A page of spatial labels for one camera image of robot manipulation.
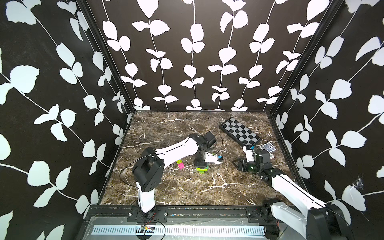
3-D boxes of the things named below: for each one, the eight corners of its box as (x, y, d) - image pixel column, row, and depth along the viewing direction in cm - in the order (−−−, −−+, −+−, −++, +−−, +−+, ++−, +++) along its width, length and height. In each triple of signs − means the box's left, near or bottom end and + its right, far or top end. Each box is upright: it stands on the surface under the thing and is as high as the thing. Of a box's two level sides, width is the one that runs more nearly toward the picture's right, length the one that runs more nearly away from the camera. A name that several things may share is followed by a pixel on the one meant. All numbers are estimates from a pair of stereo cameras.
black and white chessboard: (249, 151, 100) (250, 149, 98) (218, 127, 113) (219, 125, 111) (260, 140, 106) (261, 137, 104) (230, 118, 119) (231, 116, 117)
